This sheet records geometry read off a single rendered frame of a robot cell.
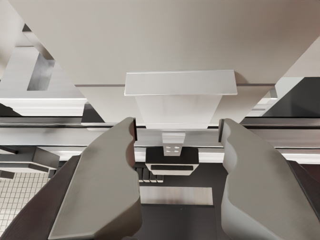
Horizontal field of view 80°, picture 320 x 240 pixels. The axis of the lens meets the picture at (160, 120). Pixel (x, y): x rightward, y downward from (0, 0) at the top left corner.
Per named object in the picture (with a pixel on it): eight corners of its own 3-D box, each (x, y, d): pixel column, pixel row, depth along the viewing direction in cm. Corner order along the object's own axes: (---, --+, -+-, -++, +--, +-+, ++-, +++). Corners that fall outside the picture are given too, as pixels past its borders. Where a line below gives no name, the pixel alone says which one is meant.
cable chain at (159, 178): (163, 167, 62) (163, 180, 60) (163, 170, 67) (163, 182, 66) (50, 166, 63) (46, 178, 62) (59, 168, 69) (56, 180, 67)
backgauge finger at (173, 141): (212, 123, 30) (215, 155, 28) (192, 157, 54) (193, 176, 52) (135, 123, 30) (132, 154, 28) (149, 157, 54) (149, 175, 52)
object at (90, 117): (225, 104, 27) (227, 124, 26) (219, 113, 30) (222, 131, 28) (84, 104, 28) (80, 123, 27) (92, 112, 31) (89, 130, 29)
